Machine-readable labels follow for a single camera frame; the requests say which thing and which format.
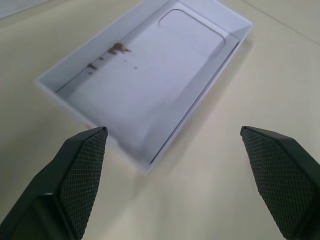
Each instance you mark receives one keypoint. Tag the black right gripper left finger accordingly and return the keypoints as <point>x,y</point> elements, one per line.
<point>67,185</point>

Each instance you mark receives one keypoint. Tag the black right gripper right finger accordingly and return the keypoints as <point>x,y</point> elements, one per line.
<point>280,180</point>

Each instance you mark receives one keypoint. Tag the white cardboard box tray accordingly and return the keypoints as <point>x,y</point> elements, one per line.
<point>147,82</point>

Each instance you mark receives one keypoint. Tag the white flat sheet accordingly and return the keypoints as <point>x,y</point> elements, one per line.
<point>11,6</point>

